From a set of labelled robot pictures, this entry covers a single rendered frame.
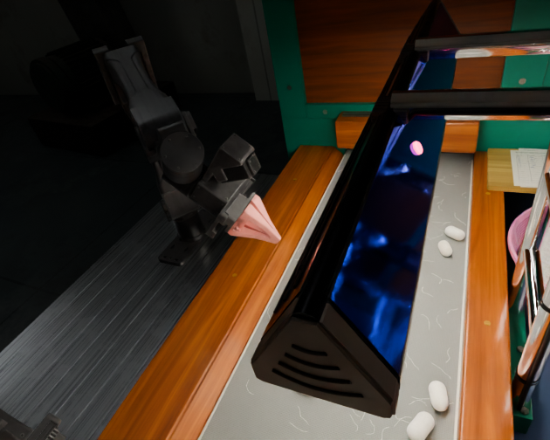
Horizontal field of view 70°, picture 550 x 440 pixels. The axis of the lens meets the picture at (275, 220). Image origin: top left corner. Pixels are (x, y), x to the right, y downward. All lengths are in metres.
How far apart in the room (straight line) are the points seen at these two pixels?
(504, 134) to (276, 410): 0.73
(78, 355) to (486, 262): 0.74
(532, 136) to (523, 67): 0.15
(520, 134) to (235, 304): 0.69
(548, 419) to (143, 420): 0.53
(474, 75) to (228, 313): 0.68
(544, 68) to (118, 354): 0.96
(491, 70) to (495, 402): 0.63
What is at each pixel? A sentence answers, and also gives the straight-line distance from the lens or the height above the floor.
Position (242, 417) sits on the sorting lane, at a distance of 0.59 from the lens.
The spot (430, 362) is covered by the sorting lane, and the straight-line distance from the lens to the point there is 0.61.
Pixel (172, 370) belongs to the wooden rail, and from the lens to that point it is 0.63.
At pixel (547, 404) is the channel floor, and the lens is 0.69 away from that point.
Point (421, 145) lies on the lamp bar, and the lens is 0.35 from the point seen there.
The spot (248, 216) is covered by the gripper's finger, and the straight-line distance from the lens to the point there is 0.59.
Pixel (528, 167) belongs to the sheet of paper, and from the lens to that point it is 0.93.
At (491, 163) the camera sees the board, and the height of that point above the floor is 0.78.
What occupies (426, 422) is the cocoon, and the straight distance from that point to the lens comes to 0.55.
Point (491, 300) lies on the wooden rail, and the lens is 0.66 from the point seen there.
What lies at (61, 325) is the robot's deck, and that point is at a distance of 0.95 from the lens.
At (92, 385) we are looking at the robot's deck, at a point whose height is 0.67.
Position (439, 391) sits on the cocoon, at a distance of 0.57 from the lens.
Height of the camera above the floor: 1.25
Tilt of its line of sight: 37 degrees down
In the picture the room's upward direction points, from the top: 12 degrees counter-clockwise
